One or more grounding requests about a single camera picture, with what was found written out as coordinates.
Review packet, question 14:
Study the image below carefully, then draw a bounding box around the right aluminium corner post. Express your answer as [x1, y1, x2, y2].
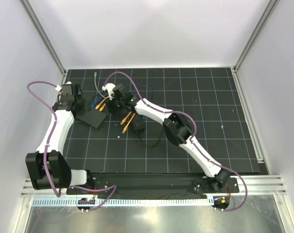
[233, 0, 279, 72]

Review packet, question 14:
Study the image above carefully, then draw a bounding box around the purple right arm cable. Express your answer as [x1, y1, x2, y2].
[105, 71, 248, 212]

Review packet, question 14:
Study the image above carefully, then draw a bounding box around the black power adapter brick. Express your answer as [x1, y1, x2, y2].
[131, 115, 145, 133]

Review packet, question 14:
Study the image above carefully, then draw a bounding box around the white slotted cable duct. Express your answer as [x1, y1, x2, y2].
[32, 196, 214, 208]

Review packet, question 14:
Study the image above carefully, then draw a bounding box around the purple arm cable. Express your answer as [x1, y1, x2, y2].
[27, 81, 117, 211]
[105, 71, 248, 212]

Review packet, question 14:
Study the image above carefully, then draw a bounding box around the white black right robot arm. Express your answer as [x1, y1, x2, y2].
[107, 94, 230, 192]

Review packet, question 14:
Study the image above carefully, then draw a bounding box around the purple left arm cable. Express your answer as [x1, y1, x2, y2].
[27, 81, 117, 211]

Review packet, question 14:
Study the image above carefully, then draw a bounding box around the black network switch box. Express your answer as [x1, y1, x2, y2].
[76, 108, 107, 129]

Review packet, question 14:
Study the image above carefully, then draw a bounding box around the yellow ethernet cable inner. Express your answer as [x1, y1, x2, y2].
[122, 113, 136, 134]

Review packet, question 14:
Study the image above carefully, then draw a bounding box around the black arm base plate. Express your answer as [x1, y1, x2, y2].
[84, 173, 240, 199]

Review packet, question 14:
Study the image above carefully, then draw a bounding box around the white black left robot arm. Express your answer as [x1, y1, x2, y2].
[25, 110, 95, 194]

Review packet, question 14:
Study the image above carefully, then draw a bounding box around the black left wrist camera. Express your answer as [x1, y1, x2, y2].
[60, 83, 81, 102]

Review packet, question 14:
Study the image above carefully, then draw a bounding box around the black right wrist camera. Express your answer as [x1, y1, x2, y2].
[113, 84, 132, 99]

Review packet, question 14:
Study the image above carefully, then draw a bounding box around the aluminium front frame rail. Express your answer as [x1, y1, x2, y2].
[20, 175, 286, 198]

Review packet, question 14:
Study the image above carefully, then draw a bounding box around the aluminium corner post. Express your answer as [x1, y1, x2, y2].
[233, 0, 279, 72]
[19, 0, 66, 76]

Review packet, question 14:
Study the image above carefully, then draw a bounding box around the grey ethernet cable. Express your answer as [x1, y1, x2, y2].
[93, 72, 105, 97]

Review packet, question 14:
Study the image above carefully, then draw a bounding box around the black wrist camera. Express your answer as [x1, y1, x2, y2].
[60, 83, 81, 102]
[113, 84, 132, 99]

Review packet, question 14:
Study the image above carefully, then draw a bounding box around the black grid cutting mat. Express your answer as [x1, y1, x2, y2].
[37, 67, 263, 174]

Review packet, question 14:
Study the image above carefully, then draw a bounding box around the thin black power cord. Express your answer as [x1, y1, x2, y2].
[90, 84, 163, 148]

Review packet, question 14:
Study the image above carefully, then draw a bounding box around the left aluminium corner post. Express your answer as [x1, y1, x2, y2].
[19, 0, 66, 76]

